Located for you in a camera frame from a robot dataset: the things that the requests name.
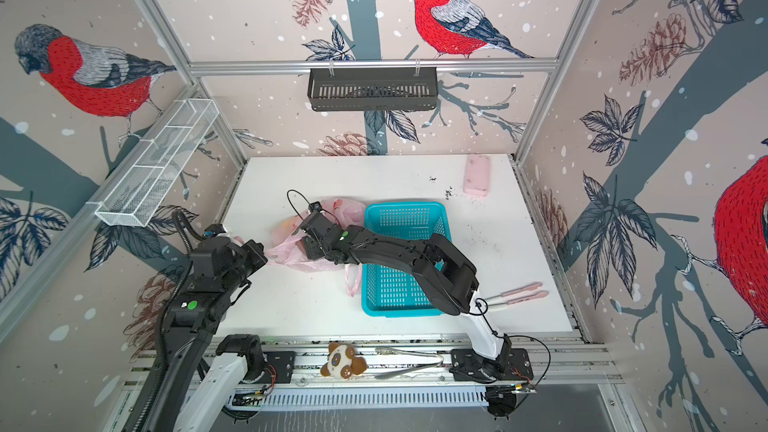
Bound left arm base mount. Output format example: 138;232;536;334
242;351;296;385

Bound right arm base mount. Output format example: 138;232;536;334
449;348;534;385

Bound brown white plush toy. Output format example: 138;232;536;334
320;342;368;380

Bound metal tongs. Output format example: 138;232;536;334
375;347;444;381

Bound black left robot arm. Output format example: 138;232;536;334
123;236;268;431

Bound black hanging wire basket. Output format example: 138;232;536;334
307;67;439;112

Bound teal plastic basket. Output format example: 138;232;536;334
361;202;451;318

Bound pink plastic bag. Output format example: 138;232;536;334
265;198;367;297

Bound horizontal aluminium frame bar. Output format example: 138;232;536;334
188;58;560;77

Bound white wire mesh shelf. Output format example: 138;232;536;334
95;98;219;227

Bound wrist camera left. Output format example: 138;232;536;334
202;223;231;240

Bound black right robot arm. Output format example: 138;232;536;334
299;211;511;373

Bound pink white tweezers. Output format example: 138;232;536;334
485;282;549;311

